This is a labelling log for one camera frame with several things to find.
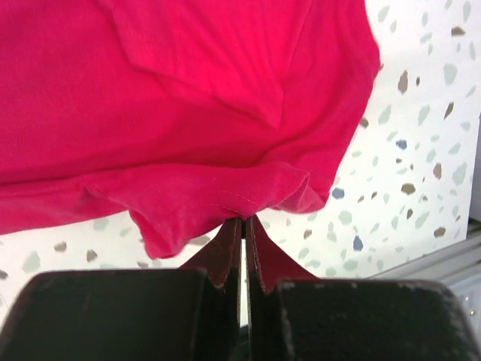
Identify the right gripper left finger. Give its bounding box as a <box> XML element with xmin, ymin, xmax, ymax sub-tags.
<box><xmin>1</xmin><ymin>219</ymin><xmax>241</xmax><ymax>360</ymax></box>

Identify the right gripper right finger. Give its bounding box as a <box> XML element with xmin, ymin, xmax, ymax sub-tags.
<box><xmin>244</xmin><ymin>217</ymin><xmax>480</xmax><ymax>360</ymax></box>

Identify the pink t shirt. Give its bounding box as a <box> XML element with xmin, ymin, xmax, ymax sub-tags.
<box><xmin>0</xmin><ymin>0</ymin><xmax>381</xmax><ymax>260</ymax></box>

